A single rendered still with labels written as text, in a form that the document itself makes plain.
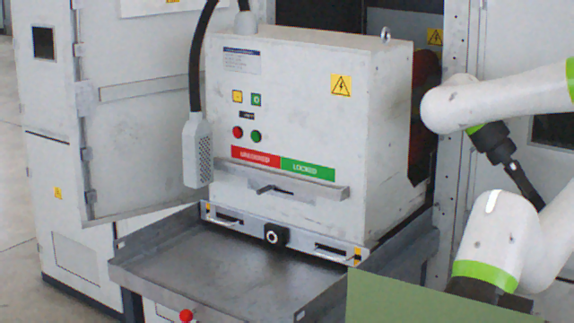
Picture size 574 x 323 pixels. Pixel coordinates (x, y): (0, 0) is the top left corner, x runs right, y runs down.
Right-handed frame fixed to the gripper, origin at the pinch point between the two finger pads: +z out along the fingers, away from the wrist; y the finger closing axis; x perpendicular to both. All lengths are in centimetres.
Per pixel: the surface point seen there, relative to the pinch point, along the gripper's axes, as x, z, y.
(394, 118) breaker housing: -17.1, -39.9, -2.0
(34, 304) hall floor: -209, -70, -102
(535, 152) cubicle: 7.8, -11.9, -9.6
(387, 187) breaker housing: -28.5, -27.5, -4.4
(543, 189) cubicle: 4.2, -2.5, -10.7
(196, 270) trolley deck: -77, -38, 8
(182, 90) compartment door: -64, -84, -27
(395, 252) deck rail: -36.8, -12.0, -9.1
